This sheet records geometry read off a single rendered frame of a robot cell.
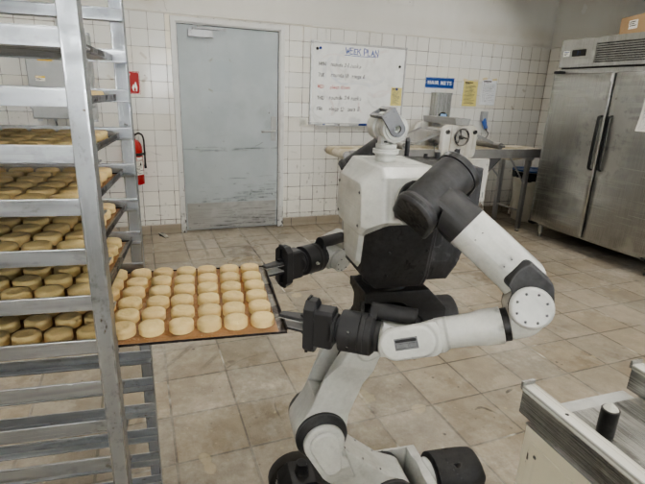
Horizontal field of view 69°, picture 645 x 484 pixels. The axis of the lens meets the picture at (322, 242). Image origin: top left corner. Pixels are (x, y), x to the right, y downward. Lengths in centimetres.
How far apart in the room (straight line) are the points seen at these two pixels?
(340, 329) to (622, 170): 427
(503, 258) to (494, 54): 556
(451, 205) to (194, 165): 424
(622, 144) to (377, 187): 412
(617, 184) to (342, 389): 409
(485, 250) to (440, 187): 15
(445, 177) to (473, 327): 30
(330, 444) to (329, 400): 11
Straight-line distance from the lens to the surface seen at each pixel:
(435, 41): 590
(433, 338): 93
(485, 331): 95
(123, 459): 111
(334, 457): 137
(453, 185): 95
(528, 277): 93
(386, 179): 103
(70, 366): 153
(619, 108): 508
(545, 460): 103
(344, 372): 125
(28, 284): 108
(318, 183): 533
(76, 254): 93
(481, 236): 93
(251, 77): 506
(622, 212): 501
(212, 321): 101
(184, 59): 496
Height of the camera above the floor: 143
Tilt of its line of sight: 17 degrees down
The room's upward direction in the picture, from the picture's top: 2 degrees clockwise
